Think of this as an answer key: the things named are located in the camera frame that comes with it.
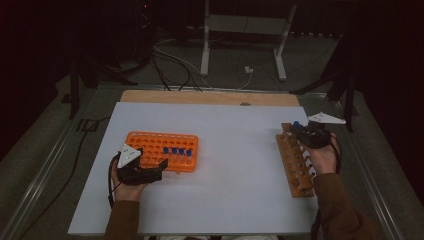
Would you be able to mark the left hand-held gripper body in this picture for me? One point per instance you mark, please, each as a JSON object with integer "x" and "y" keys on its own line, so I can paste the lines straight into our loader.
{"x": 128, "y": 155}

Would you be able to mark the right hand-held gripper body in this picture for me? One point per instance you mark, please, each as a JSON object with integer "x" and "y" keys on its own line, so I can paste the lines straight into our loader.
{"x": 315, "y": 135}

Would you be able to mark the blue capped test tube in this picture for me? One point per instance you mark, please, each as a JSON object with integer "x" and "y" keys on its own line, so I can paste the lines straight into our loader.
{"x": 165, "y": 150}
{"x": 174, "y": 150}
{"x": 296, "y": 124}
{"x": 181, "y": 151}
{"x": 189, "y": 153}

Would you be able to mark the orange plastic tube rack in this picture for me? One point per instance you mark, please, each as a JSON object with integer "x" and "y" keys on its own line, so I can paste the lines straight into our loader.
{"x": 153, "y": 143}

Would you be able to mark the wooden tube rack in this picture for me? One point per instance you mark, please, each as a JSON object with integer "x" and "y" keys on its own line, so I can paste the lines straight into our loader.
{"x": 293, "y": 166}

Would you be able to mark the person's right hand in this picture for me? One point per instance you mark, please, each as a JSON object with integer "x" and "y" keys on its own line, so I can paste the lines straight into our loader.
{"x": 321, "y": 160}

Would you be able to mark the person's left hand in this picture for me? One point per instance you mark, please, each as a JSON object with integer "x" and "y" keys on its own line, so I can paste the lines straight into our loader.
{"x": 128, "y": 193}

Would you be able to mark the black tripod stand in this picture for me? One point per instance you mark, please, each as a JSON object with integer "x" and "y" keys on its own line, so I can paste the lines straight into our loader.
{"x": 75, "y": 86}
{"x": 348, "y": 100}

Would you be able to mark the white power adapter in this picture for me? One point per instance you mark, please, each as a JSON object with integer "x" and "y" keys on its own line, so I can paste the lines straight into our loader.
{"x": 249, "y": 70}

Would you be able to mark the grey metal stand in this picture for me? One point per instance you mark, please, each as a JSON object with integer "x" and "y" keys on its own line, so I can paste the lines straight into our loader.
{"x": 246, "y": 25}

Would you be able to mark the dark computer tower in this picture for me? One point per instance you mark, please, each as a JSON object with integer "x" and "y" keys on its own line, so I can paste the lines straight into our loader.
{"x": 145, "y": 30}

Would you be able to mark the grey metal rail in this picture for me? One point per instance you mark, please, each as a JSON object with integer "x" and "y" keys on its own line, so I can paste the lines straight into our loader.
{"x": 376, "y": 193}
{"x": 43, "y": 173}

